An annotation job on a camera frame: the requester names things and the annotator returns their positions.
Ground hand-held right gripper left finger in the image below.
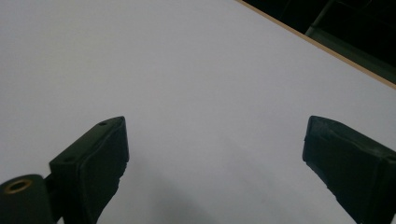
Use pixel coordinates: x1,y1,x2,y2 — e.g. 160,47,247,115
49,116,130,224

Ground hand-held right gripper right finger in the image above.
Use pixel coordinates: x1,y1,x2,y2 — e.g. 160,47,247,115
302,115,396,224

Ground grey metal stand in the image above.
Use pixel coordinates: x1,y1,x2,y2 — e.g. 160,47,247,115
304,0,396,84

